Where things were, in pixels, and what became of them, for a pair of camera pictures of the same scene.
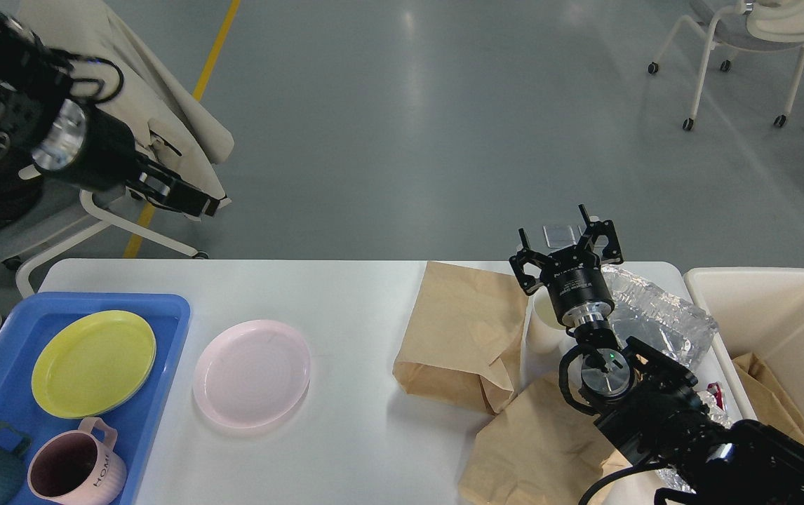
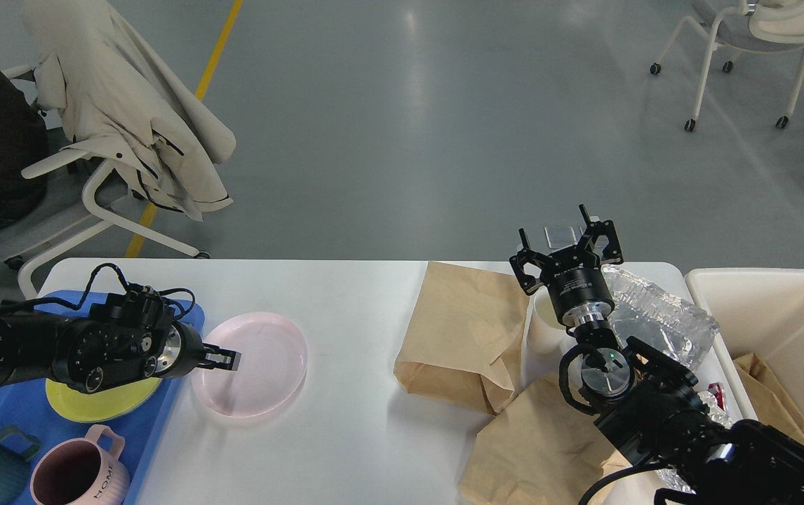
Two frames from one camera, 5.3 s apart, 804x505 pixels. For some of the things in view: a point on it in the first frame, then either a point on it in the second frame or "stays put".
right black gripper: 574,275 stays put
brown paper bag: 539,449 stays put
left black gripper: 91,150 -> 175,348
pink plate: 250,372 stays put
